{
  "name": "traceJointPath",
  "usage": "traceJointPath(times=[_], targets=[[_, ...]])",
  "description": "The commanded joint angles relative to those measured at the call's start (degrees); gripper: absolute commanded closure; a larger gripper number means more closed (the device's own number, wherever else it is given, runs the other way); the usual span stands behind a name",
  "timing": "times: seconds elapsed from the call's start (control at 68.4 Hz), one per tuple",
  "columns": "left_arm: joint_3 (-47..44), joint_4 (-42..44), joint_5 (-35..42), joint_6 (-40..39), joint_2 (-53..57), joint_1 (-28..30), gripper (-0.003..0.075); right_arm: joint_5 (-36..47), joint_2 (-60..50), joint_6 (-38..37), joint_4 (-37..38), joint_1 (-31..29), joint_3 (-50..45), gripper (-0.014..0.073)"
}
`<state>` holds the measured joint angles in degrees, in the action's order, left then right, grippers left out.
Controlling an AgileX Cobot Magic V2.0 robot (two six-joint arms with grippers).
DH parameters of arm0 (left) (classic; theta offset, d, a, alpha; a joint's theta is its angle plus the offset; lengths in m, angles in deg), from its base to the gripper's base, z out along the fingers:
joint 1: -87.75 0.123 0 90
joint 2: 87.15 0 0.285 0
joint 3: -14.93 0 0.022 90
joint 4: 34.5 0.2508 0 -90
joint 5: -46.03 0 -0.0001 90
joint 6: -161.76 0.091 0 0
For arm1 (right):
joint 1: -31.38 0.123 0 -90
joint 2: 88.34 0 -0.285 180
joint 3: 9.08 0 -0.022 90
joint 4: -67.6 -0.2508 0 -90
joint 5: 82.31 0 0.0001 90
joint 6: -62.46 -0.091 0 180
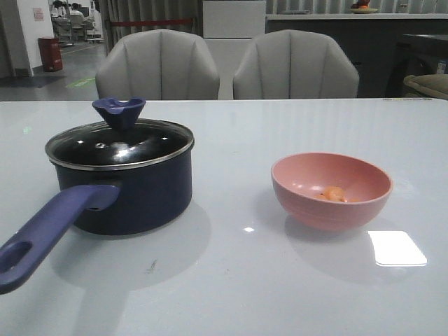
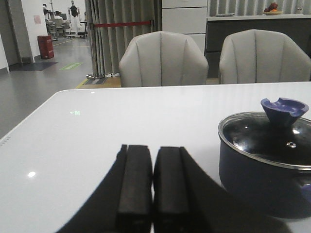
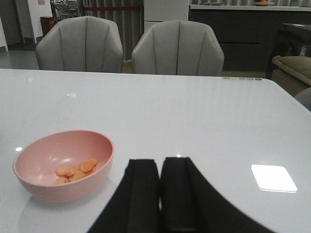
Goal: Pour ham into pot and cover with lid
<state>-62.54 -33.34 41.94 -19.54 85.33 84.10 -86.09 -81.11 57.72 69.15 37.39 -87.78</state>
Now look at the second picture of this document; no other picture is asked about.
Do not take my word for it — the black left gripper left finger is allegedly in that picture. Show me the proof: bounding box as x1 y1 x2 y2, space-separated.
59 145 153 233

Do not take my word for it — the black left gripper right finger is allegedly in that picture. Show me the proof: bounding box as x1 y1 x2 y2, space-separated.
154 147 291 233

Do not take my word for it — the dark blue saucepan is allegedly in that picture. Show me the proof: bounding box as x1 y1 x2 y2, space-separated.
219 139 311 218

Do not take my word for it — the left beige upholstered chair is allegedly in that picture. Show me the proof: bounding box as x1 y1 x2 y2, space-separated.
119 31 208 87

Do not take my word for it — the beige upholstered chair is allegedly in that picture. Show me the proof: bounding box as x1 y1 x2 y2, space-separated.
119 31 208 87
219 29 311 84

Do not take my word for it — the right beige upholstered chair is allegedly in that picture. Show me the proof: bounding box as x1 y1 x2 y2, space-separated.
219 29 311 84

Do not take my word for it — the grey pleated curtain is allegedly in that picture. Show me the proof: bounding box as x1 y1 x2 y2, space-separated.
85 0 160 79

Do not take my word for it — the red cylindrical bin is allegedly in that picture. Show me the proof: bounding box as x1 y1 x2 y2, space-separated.
37 35 54 59

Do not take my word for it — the red barrier belt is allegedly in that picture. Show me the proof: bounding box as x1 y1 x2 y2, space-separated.
93 20 152 28

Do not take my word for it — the white drawer cabinet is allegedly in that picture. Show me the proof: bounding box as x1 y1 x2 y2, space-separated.
162 0 207 53

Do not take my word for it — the seated person in background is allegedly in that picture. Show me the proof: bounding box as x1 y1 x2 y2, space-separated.
54 11 64 29

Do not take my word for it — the white humanoid robot background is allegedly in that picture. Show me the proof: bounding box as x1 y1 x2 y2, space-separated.
67 0 86 38

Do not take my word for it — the dark grey counter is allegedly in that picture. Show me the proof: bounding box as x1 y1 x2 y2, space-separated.
205 14 311 79

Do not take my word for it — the fruit plate on counter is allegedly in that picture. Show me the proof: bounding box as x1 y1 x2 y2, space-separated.
263 2 284 16

